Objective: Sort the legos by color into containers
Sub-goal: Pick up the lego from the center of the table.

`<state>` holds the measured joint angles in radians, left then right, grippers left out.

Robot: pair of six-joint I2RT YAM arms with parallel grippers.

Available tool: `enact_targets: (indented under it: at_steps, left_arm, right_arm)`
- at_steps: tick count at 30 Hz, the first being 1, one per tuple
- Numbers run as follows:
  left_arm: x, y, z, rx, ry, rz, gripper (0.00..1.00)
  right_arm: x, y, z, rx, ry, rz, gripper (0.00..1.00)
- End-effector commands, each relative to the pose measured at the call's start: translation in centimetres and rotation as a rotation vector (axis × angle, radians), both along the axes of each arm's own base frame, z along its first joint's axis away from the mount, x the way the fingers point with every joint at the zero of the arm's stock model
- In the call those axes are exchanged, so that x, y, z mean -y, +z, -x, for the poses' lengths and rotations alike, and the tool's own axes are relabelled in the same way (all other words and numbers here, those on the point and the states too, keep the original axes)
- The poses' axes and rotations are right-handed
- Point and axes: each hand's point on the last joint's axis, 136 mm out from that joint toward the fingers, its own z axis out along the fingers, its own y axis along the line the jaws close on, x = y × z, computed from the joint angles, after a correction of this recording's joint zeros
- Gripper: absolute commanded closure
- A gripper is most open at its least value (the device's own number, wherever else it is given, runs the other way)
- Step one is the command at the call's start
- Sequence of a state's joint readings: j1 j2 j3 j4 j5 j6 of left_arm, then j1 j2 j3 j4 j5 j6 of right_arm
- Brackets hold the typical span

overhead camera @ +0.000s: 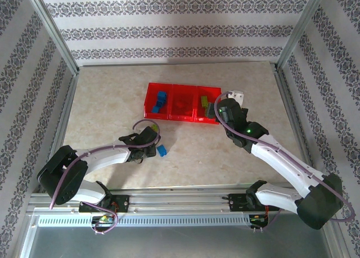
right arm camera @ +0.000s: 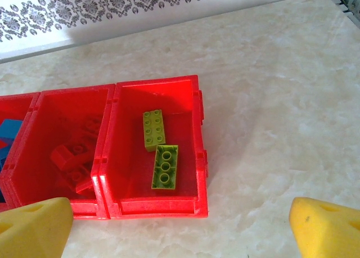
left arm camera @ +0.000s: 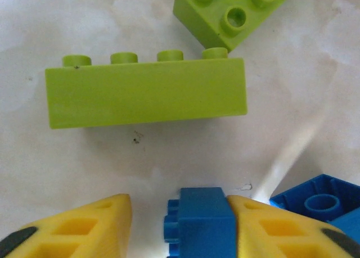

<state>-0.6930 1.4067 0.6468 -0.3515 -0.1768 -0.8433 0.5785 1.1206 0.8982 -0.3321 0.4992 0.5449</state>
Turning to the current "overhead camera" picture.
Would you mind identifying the red plastic bin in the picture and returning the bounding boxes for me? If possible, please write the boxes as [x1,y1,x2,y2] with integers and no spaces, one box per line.
[193,85,223,125]
[143,82,174,120]
[168,84,199,121]

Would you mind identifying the grey metal sheet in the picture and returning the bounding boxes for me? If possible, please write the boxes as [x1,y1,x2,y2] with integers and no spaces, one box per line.
[19,223,332,258]

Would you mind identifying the aluminium back rail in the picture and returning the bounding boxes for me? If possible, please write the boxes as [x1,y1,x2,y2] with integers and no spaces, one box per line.
[78,60,278,68]

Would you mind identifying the aluminium side rail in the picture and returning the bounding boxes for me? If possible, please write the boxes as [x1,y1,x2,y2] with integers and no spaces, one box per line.
[35,72,79,196]
[273,64,314,170]

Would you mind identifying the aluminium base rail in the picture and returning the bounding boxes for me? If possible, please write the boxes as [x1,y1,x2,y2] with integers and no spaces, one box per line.
[26,183,340,215]

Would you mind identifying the white slotted cable duct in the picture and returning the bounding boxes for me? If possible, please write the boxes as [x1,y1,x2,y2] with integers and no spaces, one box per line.
[37,214,253,228]

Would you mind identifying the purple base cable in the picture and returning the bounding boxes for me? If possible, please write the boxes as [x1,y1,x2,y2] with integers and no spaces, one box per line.
[80,201,119,236]
[251,207,284,233]

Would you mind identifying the aluminium frame post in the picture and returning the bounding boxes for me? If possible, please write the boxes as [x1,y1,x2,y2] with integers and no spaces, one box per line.
[24,0,80,76]
[276,0,330,71]

